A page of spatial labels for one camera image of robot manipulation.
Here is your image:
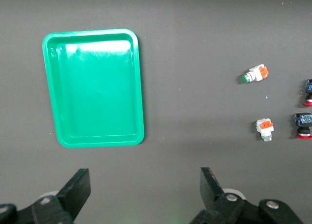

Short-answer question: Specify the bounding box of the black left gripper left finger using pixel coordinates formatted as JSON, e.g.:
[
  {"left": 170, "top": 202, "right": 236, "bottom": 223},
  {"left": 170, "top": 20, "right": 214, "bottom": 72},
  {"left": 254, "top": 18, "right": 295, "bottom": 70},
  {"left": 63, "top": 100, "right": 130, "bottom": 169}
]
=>
[{"left": 0, "top": 168, "right": 92, "bottom": 224}]

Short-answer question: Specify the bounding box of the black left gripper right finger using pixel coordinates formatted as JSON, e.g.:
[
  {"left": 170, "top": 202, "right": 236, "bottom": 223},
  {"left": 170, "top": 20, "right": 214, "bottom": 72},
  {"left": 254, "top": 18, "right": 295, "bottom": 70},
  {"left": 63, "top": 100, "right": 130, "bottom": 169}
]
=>
[{"left": 189, "top": 167, "right": 304, "bottom": 224}]

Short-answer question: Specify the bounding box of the green push button orange-white body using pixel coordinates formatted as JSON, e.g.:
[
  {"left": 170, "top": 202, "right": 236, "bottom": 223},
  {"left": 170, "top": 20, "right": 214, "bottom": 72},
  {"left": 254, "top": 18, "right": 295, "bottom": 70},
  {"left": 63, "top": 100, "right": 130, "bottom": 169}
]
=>
[
  {"left": 241, "top": 64, "right": 270, "bottom": 84},
  {"left": 255, "top": 118, "right": 275, "bottom": 142}
]

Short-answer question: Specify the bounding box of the green plastic tray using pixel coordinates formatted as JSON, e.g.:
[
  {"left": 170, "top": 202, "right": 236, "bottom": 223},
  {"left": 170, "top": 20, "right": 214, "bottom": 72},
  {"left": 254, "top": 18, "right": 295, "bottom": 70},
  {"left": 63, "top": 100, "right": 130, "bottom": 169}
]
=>
[{"left": 41, "top": 28, "right": 145, "bottom": 148}]

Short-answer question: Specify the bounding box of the red mushroom push button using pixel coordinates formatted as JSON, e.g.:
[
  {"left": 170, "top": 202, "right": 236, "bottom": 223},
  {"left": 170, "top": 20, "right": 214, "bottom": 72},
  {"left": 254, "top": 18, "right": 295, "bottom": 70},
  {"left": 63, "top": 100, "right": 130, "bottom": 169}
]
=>
[
  {"left": 303, "top": 79, "right": 312, "bottom": 107},
  {"left": 293, "top": 113, "right": 312, "bottom": 139}
]

